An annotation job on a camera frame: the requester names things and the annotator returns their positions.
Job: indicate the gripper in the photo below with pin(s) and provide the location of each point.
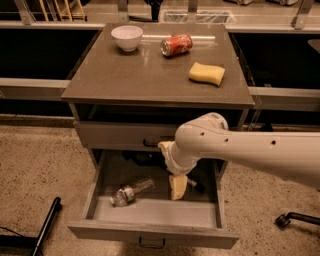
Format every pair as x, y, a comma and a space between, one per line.
172, 158

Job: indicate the clear plastic water bottle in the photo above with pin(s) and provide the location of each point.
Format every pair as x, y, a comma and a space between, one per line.
127, 194

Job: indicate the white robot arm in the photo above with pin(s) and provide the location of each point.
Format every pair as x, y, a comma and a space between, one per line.
293, 156

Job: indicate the open grey middle drawer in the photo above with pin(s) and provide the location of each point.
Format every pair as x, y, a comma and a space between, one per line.
153, 219

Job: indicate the closed grey top drawer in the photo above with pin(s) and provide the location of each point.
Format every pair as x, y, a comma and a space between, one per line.
98, 136

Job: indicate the grey drawer cabinet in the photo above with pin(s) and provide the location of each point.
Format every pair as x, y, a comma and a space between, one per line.
150, 114

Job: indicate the yellow sponge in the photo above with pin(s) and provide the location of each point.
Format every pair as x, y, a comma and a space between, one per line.
207, 73

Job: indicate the red soda can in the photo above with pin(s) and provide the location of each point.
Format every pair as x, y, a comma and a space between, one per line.
176, 45

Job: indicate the black stand leg left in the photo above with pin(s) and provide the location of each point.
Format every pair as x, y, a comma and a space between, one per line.
49, 220

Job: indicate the white ceramic bowl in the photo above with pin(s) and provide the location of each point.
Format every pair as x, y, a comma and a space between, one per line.
127, 37

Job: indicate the grey metal railing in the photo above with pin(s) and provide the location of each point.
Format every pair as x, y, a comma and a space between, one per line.
33, 87

